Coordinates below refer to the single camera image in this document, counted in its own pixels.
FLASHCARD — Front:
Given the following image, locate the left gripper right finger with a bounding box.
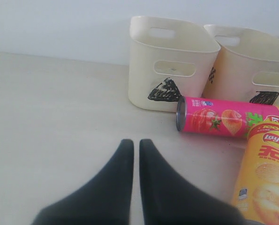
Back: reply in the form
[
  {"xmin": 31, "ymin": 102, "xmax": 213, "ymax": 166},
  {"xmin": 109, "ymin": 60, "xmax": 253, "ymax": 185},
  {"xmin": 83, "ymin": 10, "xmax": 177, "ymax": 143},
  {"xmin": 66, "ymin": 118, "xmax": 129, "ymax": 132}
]
[{"xmin": 139, "ymin": 139, "xmax": 247, "ymax": 225}]

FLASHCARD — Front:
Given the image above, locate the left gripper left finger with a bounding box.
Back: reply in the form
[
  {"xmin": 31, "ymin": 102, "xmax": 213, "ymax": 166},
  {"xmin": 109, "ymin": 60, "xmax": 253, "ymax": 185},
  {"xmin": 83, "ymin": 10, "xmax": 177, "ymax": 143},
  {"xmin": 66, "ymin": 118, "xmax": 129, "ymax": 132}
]
[{"xmin": 33, "ymin": 139, "xmax": 134, "ymax": 225}]

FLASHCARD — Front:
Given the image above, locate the yellow Lays chips can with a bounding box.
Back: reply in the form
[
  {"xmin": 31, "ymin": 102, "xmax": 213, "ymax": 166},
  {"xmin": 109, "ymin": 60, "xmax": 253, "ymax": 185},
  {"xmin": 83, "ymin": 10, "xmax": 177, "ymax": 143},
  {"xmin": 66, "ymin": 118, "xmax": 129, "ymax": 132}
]
[{"xmin": 232, "ymin": 116, "xmax": 279, "ymax": 225}]

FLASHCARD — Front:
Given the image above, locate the pink Lays chips can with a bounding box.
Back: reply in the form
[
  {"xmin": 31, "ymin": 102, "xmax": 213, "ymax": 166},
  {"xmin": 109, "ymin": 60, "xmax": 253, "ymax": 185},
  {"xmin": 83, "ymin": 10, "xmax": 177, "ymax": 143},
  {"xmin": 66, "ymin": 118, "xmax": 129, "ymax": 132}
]
[{"xmin": 176, "ymin": 96, "xmax": 279, "ymax": 138}]

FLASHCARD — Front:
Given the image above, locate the cream bin triangle mark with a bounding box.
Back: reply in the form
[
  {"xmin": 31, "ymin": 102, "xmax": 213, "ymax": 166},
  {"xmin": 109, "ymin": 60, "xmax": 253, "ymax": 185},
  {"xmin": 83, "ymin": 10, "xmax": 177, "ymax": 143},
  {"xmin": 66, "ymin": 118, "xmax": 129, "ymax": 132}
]
[{"xmin": 128, "ymin": 16, "xmax": 220, "ymax": 112}]

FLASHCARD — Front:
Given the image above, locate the cream bin square mark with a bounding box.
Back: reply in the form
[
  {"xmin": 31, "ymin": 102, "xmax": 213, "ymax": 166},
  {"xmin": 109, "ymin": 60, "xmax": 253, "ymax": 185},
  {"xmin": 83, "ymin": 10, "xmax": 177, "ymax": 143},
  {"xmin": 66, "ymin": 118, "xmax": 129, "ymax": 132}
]
[{"xmin": 203, "ymin": 24, "xmax": 279, "ymax": 105}]

